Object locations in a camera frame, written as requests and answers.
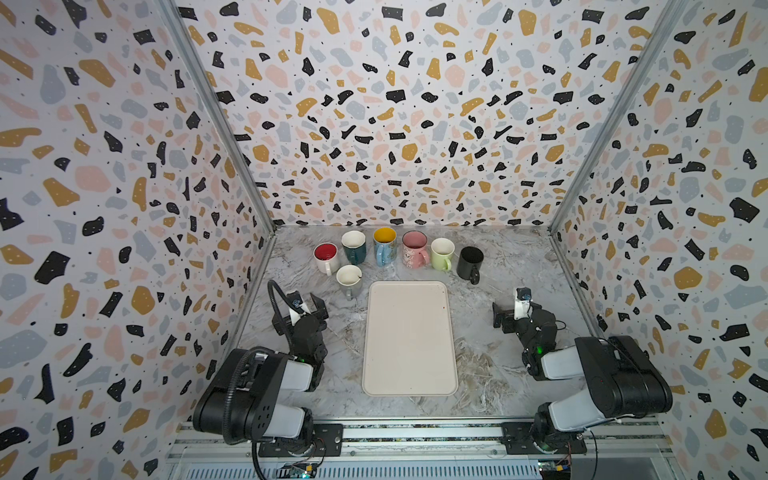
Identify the light blue butterfly mug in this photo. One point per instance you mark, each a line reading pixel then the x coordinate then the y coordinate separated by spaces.
pixel 385 246

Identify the grey mug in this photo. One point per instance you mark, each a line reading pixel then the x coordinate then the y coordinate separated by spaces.
pixel 349 279

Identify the light green mug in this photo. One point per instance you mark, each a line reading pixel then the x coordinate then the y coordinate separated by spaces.
pixel 441 253

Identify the pink patterned mug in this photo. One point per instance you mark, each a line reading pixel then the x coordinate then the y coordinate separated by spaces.
pixel 415 252

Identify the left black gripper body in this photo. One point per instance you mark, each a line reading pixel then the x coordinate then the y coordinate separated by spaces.
pixel 318 314

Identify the white mug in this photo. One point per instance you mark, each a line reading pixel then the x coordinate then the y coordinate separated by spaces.
pixel 327 259

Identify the aluminium corner post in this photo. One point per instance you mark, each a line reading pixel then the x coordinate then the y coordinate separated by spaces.
pixel 187 52
pixel 663 28

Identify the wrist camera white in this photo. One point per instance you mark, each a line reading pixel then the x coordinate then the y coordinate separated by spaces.
pixel 297 307
pixel 522 305

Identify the left aluminium corner post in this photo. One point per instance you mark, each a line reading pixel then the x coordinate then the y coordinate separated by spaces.
pixel 187 52

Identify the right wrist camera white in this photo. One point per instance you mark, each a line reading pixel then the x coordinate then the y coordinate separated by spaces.
pixel 522 305

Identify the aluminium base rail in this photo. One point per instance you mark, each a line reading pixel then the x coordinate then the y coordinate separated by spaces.
pixel 432 448

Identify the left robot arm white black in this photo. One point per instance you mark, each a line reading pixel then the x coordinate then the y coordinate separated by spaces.
pixel 241 402

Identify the black mug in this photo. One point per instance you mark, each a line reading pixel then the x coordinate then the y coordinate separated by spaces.
pixel 469 264

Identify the right circuit board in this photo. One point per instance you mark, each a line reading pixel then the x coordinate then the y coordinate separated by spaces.
pixel 554 470

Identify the dark green mug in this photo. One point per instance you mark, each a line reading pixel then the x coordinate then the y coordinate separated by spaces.
pixel 354 245

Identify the right aluminium corner post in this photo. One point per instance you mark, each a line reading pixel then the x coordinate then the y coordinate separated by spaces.
pixel 663 28

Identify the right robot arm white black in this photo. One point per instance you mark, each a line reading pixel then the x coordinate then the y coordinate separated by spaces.
pixel 620 380

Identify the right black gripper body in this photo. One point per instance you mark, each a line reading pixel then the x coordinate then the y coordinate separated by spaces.
pixel 512 321

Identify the left green circuit board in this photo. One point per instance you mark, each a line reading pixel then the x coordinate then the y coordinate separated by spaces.
pixel 301 470

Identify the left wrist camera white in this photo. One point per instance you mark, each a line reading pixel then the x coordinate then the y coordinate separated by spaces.
pixel 297 307

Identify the cream rectangular tray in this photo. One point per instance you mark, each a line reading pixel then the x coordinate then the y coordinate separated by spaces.
pixel 409 345

